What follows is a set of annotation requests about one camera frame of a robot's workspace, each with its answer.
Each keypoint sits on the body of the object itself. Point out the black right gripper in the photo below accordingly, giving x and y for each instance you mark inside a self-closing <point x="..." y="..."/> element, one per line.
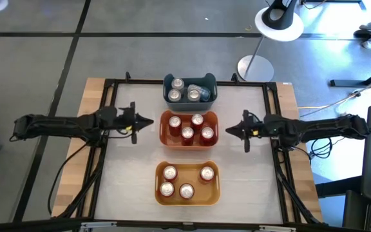
<point x="246" y="129"/>

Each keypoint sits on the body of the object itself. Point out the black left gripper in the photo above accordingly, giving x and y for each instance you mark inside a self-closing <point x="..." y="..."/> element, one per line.
<point x="133" y="122"/>

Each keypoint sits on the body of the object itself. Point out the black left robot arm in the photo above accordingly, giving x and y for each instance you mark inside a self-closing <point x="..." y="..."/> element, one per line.
<point x="60" y="124"/>

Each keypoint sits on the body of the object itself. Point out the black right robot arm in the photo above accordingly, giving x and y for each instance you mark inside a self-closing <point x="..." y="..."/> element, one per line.
<point x="317" y="130"/>

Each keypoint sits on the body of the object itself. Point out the orange plastic bin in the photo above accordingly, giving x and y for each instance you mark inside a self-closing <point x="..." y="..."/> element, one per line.
<point x="192" y="146"/>

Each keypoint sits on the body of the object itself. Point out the blue-grey plastic bin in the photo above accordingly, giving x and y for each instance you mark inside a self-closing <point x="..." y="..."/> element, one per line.
<point x="190" y="106"/>

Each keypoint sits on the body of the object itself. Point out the yellow plastic bin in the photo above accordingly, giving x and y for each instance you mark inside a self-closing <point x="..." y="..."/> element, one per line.
<point x="188" y="175"/>

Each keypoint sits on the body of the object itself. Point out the black desk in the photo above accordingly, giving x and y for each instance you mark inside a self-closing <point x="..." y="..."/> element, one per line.
<point x="349" y="83"/>

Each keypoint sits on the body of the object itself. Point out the black table frame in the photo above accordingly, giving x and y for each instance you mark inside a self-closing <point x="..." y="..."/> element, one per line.
<point x="140" y="81"/>

